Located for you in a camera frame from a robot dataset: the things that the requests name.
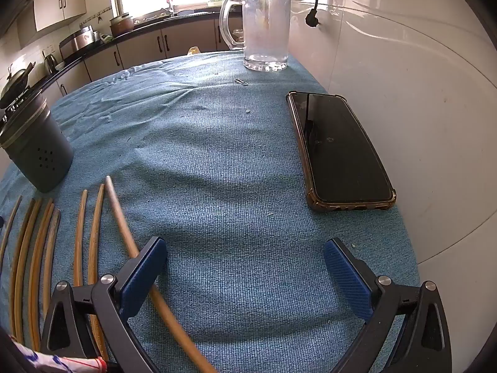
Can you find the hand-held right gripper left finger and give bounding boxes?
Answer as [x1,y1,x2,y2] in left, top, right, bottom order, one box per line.
[40,236,168,373]

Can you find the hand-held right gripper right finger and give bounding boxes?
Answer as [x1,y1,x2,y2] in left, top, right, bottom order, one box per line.
[323,238,453,373]

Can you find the long round wooden chopstick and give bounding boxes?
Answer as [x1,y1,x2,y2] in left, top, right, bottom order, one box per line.
[105,175,217,373]

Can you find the bunch of wooden chopsticks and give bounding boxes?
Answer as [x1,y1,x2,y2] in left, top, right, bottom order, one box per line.
[0,184,106,362]

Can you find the dark grey chopstick holder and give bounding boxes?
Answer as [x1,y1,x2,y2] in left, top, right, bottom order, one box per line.
[0,89,75,194]

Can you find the blue tablecloth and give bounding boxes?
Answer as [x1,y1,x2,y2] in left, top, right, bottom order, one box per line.
[0,51,422,373]

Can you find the black smartphone in brown case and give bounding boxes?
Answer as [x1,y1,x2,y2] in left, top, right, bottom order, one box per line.
[286,90,398,213]

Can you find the gas stove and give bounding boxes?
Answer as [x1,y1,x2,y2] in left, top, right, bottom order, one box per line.
[0,87,42,122]

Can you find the beige base cabinets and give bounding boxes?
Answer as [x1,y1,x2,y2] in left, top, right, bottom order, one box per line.
[50,16,246,98]

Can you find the electric kettle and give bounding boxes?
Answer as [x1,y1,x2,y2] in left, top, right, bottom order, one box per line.
[41,53,59,76]

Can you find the black wok with lid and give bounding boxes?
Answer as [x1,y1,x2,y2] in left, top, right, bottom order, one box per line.
[0,61,37,104]

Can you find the silver rice cooker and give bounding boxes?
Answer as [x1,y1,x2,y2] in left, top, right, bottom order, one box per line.
[59,25,102,53]

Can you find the brown clay pot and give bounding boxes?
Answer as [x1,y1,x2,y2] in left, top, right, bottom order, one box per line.
[109,12,136,37]

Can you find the black kitchen countertop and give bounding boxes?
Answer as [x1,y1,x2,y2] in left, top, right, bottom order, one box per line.
[23,8,241,91]

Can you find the clear glass mug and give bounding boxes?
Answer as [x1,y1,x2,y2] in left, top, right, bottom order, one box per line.
[219,0,292,73]

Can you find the purple white patterned strap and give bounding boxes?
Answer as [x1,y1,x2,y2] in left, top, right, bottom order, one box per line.
[10,340,109,373]

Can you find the beige upper wall cabinets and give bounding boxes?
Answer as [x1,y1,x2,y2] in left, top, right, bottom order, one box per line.
[16,0,88,45]

